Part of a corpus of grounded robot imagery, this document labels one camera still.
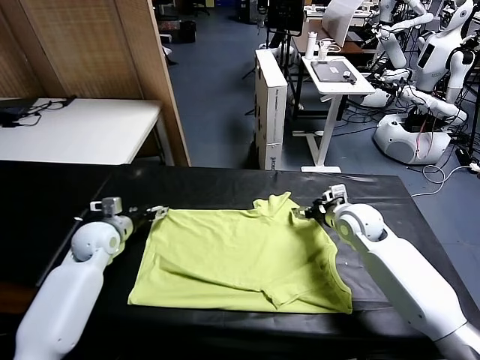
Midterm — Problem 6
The white robot mobile base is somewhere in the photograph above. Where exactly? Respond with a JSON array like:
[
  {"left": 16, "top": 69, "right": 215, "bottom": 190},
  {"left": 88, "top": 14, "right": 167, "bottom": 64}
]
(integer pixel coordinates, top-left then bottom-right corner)
[{"left": 372, "top": 113, "right": 452, "bottom": 167}]

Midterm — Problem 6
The white water bottle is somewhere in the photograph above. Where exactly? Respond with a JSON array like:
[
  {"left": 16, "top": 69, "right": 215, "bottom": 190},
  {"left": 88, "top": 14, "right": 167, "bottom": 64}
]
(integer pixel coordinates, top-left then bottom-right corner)
[{"left": 304, "top": 31, "right": 318, "bottom": 62}]

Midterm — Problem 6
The dark flat laptop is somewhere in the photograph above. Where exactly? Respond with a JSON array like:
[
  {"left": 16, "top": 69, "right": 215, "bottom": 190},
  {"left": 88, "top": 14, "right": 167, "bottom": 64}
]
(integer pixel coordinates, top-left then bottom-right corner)
[{"left": 0, "top": 98, "right": 38, "bottom": 120}]

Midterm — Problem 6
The white folding table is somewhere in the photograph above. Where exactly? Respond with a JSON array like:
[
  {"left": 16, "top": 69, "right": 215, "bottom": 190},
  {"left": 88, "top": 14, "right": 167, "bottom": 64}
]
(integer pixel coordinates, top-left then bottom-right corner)
[{"left": 0, "top": 97, "right": 176, "bottom": 168}]

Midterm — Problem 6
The white curved sheet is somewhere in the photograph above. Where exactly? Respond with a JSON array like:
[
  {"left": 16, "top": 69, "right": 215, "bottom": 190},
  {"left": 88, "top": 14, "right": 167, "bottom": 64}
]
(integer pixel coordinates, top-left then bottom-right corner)
[{"left": 321, "top": 0, "right": 365, "bottom": 50}]

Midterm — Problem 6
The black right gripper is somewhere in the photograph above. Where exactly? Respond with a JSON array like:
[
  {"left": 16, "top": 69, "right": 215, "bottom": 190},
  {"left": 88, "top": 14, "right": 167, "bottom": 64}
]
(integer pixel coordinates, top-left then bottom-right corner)
[{"left": 290, "top": 196, "right": 337, "bottom": 228}]

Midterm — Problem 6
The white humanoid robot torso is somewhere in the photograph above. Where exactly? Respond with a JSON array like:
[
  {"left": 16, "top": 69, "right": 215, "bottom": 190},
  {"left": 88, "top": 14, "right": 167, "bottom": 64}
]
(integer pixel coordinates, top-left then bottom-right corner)
[{"left": 412, "top": 0, "right": 480, "bottom": 107}]

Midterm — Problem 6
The black power strip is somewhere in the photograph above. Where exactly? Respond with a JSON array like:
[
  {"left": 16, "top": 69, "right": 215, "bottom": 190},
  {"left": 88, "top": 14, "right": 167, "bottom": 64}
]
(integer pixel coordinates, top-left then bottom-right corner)
[{"left": 453, "top": 148, "right": 474, "bottom": 167}]

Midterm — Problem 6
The black cable with adapter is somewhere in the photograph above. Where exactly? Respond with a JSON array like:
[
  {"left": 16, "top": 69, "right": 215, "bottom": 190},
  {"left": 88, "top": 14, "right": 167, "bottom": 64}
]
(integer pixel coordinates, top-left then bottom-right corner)
[{"left": 0, "top": 95, "right": 79, "bottom": 131}]

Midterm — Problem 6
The black side table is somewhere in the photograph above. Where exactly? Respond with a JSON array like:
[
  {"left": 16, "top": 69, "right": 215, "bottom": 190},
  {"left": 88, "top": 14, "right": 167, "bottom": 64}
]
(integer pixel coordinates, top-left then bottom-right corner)
[{"left": 0, "top": 160, "right": 116, "bottom": 288}]

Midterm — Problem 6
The brown wooden desk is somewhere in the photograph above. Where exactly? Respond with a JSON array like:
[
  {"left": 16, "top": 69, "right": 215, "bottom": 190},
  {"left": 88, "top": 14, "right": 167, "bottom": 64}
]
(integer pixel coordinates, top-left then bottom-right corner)
[{"left": 289, "top": 18, "right": 382, "bottom": 122}]

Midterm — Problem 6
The yellow-green t-shirt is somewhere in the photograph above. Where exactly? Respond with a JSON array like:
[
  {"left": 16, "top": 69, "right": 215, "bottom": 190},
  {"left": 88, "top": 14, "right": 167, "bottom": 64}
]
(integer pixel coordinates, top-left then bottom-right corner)
[{"left": 127, "top": 191, "right": 354, "bottom": 315}]

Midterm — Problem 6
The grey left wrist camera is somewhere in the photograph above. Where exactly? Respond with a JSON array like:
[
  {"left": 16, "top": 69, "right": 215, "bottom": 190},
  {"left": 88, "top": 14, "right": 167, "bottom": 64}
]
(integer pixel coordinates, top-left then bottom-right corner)
[{"left": 88, "top": 196, "right": 124, "bottom": 218}]

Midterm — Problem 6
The white floor cable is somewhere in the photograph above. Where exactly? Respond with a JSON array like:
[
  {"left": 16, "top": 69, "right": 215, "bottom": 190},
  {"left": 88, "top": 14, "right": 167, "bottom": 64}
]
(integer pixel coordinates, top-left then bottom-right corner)
[{"left": 409, "top": 161, "right": 480, "bottom": 199}]

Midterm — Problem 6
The white height-adjustable desk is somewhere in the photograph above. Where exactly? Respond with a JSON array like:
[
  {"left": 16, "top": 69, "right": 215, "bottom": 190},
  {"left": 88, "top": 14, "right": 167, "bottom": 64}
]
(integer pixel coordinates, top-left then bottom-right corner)
[{"left": 291, "top": 55, "right": 377, "bottom": 175}]

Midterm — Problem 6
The grey closed laptop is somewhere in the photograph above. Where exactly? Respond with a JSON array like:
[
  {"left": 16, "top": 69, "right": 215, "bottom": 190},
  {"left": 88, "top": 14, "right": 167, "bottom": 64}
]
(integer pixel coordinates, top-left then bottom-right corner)
[{"left": 310, "top": 61, "right": 357, "bottom": 84}]

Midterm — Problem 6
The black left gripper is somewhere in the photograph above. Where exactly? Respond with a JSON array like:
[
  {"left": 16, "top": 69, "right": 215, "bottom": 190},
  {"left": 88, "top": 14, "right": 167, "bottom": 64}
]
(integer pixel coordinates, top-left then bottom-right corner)
[{"left": 125, "top": 204, "right": 170, "bottom": 233}]

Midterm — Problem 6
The white humanoid robot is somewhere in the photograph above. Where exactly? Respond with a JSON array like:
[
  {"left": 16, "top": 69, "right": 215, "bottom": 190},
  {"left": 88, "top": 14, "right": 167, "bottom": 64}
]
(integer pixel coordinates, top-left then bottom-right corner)
[{"left": 373, "top": 0, "right": 435, "bottom": 73}]

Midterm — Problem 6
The black plastic table cover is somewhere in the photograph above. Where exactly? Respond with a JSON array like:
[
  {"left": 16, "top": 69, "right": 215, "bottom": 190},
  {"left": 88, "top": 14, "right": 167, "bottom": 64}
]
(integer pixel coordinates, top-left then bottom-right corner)
[{"left": 34, "top": 164, "right": 480, "bottom": 360}]

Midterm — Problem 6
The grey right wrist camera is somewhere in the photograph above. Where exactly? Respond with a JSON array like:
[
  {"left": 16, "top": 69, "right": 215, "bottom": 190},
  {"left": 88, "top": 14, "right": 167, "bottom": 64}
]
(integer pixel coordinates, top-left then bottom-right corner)
[{"left": 321, "top": 182, "right": 349, "bottom": 206}]

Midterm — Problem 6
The small white container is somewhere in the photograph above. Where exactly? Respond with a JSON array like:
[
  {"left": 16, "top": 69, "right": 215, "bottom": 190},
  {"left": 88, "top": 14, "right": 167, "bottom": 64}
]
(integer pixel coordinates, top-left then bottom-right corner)
[{"left": 316, "top": 40, "right": 332, "bottom": 62}]

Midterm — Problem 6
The tall white cardboard box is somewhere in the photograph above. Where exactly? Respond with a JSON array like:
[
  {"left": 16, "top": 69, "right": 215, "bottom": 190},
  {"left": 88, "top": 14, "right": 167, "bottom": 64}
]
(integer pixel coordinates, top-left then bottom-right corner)
[{"left": 253, "top": 49, "right": 290, "bottom": 173}]

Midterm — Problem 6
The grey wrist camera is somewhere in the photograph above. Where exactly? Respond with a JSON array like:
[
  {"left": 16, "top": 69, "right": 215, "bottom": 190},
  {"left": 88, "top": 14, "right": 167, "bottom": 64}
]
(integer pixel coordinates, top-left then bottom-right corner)
[
  {"left": 321, "top": 182, "right": 349, "bottom": 206},
  {"left": 88, "top": 196, "right": 124, "bottom": 218}
]

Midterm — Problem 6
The black bin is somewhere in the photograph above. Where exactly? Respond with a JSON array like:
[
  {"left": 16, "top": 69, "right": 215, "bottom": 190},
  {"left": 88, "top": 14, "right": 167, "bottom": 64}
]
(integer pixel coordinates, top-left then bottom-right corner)
[{"left": 178, "top": 21, "right": 197, "bottom": 46}]

